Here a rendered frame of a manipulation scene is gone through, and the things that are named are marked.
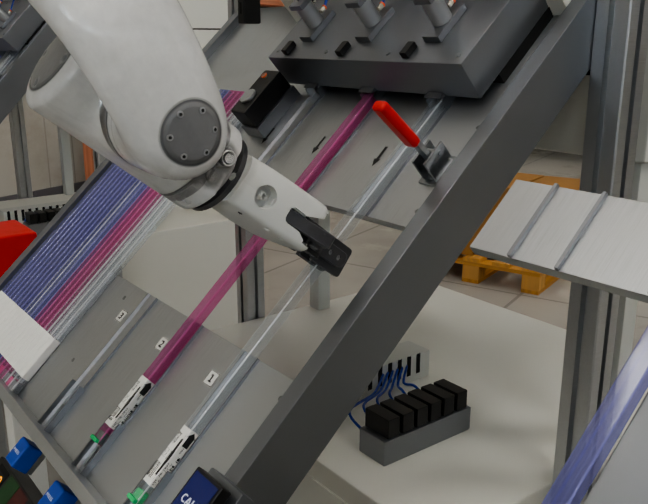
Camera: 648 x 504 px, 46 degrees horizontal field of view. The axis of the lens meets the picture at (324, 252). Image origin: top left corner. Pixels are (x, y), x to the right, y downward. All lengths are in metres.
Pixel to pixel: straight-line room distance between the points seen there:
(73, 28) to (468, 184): 0.39
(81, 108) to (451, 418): 0.68
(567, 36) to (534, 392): 0.60
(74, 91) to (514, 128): 0.42
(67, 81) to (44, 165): 5.14
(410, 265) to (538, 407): 0.53
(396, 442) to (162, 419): 0.34
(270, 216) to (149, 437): 0.26
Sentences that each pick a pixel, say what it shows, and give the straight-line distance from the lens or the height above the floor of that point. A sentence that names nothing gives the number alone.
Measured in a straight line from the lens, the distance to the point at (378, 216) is 0.76.
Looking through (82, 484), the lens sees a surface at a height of 0.74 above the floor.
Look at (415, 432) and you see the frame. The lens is 1.02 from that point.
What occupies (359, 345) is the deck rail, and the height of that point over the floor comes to 0.88.
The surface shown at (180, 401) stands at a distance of 0.78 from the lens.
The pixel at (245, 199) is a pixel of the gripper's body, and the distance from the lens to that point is 0.64.
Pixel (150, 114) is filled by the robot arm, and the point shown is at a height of 1.10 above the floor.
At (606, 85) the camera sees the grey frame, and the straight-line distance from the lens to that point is 0.86.
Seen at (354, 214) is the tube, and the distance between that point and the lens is 0.77.
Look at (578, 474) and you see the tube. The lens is 0.46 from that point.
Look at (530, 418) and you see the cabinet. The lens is 1.15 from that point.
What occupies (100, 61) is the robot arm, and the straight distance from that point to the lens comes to 0.51.
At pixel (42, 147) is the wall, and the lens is 5.69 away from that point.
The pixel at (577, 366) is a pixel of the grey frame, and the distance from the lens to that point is 0.93.
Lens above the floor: 1.14
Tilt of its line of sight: 16 degrees down
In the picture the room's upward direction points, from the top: straight up
